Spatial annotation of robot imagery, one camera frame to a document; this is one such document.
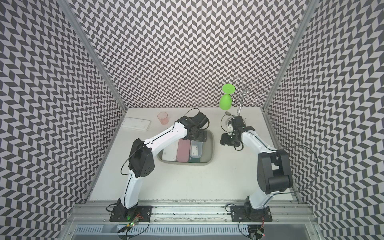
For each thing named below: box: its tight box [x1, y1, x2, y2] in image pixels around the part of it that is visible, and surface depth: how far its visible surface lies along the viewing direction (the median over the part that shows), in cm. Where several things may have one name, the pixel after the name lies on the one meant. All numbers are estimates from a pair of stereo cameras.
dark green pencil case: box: [188, 156, 201, 163], surface depth 91 cm
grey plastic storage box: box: [156, 129, 215, 166], surface depth 91 cm
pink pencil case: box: [177, 138, 191, 163], surface depth 93 cm
